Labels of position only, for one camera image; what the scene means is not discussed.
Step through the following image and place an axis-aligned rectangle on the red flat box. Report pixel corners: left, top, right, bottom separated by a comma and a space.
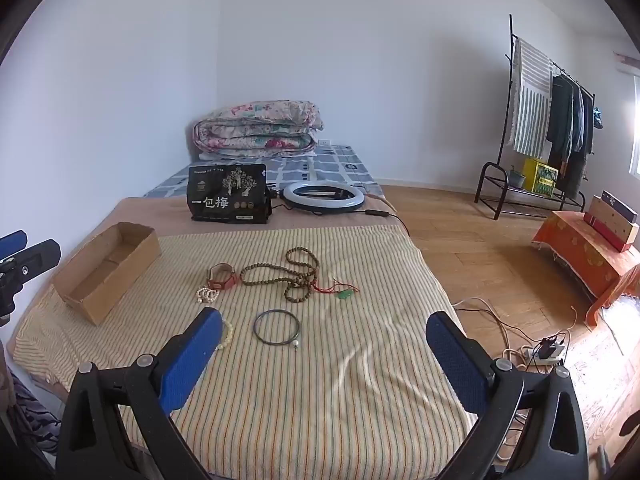
584, 212, 632, 253

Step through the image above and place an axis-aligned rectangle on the red cord jade pendant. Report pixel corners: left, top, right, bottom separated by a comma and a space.
312, 277, 361, 303

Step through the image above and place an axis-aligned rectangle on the striped hanging towel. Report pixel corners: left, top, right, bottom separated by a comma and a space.
504, 37, 555, 158

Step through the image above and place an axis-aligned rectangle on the window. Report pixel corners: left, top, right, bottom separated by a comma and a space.
627, 75, 640, 178

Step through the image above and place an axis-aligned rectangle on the black metal clothes rack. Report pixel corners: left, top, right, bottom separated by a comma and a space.
474, 14, 598, 221

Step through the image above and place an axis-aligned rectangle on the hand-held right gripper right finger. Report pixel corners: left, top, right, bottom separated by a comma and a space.
425, 311, 591, 480

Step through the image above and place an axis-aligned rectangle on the cardboard box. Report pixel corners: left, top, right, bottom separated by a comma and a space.
52, 222, 162, 327

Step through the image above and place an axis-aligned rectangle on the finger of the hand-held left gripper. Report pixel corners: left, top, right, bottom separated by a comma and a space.
0, 230, 28, 261
0, 240, 62, 328

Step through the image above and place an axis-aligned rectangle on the red bracelet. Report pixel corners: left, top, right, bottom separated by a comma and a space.
207, 262, 237, 292

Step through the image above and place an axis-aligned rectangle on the dark striped cloth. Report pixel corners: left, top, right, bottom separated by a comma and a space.
7, 370, 63, 461

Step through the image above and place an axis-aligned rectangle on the brown bed sheet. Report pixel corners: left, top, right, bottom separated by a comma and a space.
95, 192, 413, 261

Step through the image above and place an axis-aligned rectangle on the yellow crate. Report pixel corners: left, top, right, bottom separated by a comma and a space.
522, 157, 559, 197

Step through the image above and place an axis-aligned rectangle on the folded floral quilt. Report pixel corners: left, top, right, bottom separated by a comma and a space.
193, 100, 325, 162

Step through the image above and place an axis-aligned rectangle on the brown wooden bead necklace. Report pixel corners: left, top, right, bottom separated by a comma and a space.
240, 246, 321, 304

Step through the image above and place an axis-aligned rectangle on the dark hanging jacket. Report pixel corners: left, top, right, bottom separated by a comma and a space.
567, 80, 596, 200

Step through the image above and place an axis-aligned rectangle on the orange cloth covered table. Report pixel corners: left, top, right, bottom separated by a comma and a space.
531, 210, 640, 330

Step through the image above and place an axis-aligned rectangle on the stack of boxes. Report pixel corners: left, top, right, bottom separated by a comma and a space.
590, 195, 640, 244

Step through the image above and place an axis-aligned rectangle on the dark green hanging coat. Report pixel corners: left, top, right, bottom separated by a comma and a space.
545, 74, 576, 161

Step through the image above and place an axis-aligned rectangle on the black snack bag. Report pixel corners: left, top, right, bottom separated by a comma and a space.
188, 163, 273, 223

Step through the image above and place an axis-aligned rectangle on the black ring light cable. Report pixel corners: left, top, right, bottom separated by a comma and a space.
362, 207, 412, 236

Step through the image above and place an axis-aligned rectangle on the blue checked bed sheet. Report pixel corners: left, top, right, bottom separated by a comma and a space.
144, 144, 386, 199

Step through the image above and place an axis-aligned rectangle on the white ring light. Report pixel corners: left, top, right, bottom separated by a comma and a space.
282, 181, 367, 212

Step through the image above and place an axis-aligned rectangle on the pale jade bead bracelet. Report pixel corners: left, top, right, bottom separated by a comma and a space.
216, 317, 235, 351

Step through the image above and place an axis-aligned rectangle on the dark blue flat box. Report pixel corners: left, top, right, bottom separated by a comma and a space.
600, 190, 640, 225

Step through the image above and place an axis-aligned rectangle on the white power strip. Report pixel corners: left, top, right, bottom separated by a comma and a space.
520, 345, 566, 365

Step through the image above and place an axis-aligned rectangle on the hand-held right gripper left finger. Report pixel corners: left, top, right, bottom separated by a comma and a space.
54, 306, 224, 480

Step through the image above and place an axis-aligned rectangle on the dark thin bangle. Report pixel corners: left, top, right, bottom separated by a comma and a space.
253, 310, 300, 347

